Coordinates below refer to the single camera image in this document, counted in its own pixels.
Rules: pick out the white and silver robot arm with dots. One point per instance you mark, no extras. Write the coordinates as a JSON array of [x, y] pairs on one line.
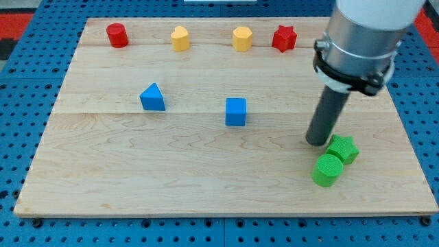
[[358, 47]]

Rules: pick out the blue cube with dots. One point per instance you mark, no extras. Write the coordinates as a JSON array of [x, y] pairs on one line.
[[235, 113]]

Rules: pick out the red star block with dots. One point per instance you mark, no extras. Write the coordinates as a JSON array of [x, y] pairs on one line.
[[284, 38]]

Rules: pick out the green star block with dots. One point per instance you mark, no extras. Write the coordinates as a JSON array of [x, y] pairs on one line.
[[343, 148]]

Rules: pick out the light wooden board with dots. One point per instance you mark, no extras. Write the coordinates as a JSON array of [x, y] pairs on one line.
[[103, 155]]

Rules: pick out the blue triangular prism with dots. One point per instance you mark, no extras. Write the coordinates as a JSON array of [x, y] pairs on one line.
[[152, 98]]

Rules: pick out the yellow hexagon block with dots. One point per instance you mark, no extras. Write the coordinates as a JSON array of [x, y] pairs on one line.
[[242, 38]]

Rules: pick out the yellow heart block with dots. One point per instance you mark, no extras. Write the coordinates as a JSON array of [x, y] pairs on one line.
[[180, 39]]

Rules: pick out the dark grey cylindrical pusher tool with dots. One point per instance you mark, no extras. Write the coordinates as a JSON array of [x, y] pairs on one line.
[[328, 110]]

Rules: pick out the green cylinder block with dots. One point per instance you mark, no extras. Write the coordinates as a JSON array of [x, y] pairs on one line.
[[327, 170]]

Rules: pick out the red cylinder block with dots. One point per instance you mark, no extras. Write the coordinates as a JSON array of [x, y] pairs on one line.
[[117, 35]]

